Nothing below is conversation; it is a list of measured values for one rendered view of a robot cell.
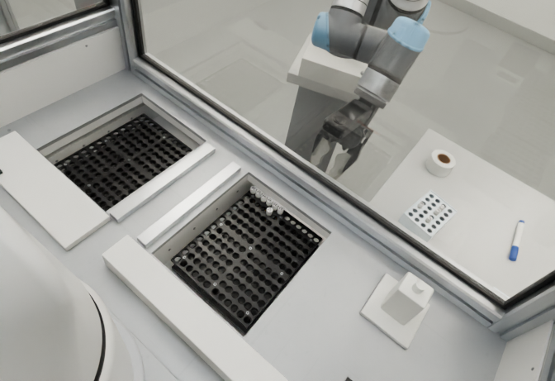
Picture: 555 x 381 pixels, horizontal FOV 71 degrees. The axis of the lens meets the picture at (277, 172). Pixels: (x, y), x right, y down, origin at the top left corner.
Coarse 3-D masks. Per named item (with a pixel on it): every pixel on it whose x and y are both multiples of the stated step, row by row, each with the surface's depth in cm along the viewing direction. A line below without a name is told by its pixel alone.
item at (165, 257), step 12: (240, 192) 84; (228, 204) 82; (216, 216) 81; (192, 228) 74; (204, 228) 79; (300, 228) 83; (312, 228) 84; (180, 240) 73; (324, 240) 82; (168, 252) 72; (168, 264) 74; (192, 288) 72; (204, 300) 71
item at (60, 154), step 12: (132, 108) 90; (144, 108) 92; (120, 120) 88; (156, 120) 97; (96, 132) 84; (108, 132) 87; (180, 132) 96; (72, 144) 81; (84, 144) 84; (192, 144) 94; (48, 156) 78; (60, 156) 80
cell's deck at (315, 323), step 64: (0, 128) 74; (64, 128) 77; (192, 128) 82; (0, 192) 66; (192, 192) 72; (64, 256) 61; (320, 256) 68; (384, 256) 69; (128, 320) 56; (320, 320) 60; (448, 320) 64
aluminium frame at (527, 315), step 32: (128, 0) 77; (32, 32) 71; (64, 32) 74; (96, 32) 80; (128, 32) 82; (0, 64) 68; (128, 64) 89; (192, 96) 82; (224, 128) 79; (256, 160) 78; (288, 160) 74; (320, 192) 71; (352, 224) 71; (384, 224) 68; (416, 256) 65; (448, 288) 64; (480, 288) 62; (544, 288) 54; (480, 320) 64; (512, 320) 60; (544, 320) 56
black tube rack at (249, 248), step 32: (224, 224) 74; (256, 224) 79; (288, 224) 76; (192, 256) 72; (224, 256) 73; (256, 256) 71; (288, 256) 72; (224, 288) 66; (256, 288) 67; (256, 320) 67
